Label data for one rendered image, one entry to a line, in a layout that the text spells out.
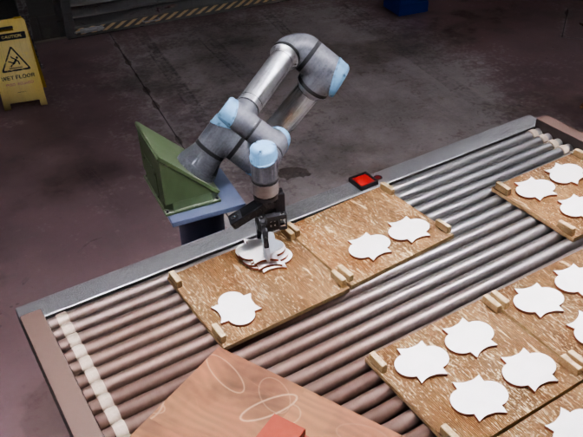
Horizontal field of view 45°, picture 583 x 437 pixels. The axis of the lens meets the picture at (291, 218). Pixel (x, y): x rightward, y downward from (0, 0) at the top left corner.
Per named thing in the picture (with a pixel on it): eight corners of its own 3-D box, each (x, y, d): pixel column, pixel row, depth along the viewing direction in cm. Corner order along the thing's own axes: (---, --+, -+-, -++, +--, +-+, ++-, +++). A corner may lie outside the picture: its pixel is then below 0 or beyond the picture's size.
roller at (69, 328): (54, 338, 199) (49, 325, 196) (542, 140, 279) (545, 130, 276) (59, 348, 195) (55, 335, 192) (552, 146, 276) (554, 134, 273)
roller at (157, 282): (49, 327, 202) (44, 315, 199) (533, 135, 283) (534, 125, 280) (54, 337, 199) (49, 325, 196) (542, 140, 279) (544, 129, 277)
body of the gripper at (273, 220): (287, 231, 206) (286, 197, 199) (258, 237, 205) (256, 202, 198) (281, 217, 212) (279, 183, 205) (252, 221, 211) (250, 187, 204)
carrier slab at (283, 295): (167, 280, 210) (167, 276, 209) (284, 232, 228) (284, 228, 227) (224, 351, 186) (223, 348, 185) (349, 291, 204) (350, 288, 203)
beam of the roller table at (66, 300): (19, 322, 207) (14, 308, 203) (526, 127, 293) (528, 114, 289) (27, 340, 201) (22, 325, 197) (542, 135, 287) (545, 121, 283)
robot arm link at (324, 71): (232, 148, 257) (321, 35, 228) (264, 172, 259) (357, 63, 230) (221, 163, 247) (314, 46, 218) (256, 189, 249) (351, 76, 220)
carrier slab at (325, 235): (283, 231, 228) (283, 227, 227) (381, 189, 247) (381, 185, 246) (350, 290, 205) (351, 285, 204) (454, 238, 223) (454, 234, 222)
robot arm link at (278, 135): (267, 112, 204) (255, 130, 196) (298, 135, 206) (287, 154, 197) (252, 129, 209) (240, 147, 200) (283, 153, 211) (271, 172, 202)
